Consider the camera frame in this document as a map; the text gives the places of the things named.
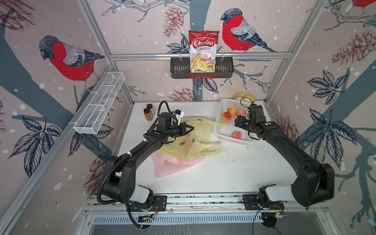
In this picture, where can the Chuba cassava chips bag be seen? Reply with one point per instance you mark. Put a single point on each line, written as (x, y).
(203, 49)

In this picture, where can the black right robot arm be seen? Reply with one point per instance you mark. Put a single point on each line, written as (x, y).
(315, 181)

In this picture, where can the orange yellow peach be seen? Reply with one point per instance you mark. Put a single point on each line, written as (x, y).
(232, 111)

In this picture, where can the red yellow peach left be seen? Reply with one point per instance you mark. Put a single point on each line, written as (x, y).
(226, 116)

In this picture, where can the white wire mesh shelf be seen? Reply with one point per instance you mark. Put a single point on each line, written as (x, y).
(95, 113)

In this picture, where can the light spice jar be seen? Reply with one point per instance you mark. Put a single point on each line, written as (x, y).
(151, 108)

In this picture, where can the red peach front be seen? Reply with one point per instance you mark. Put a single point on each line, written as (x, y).
(237, 135)

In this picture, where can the yellow bowl with buns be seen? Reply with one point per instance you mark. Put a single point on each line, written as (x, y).
(244, 96)

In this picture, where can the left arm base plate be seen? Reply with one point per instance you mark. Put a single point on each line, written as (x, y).
(152, 204)

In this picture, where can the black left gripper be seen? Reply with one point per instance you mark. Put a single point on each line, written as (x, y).
(183, 131)

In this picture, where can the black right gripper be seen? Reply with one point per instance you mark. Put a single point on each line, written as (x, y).
(238, 121)

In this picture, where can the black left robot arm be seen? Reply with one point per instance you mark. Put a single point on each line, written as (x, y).
(118, 181)

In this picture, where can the brown spice jar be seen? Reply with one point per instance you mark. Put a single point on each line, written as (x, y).
(148, 114)

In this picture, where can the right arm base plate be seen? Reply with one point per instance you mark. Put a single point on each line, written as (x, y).
(253, 202)

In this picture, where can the black wall shelf basket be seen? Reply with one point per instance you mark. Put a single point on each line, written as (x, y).
(184, 68)

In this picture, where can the pink plastic bag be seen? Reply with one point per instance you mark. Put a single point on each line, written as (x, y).
(166, 165)

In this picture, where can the green avocado print plastic bag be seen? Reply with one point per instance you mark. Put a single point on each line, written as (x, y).
(195, 145)

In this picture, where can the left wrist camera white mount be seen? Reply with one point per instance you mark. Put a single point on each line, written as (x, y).
(177, 115)

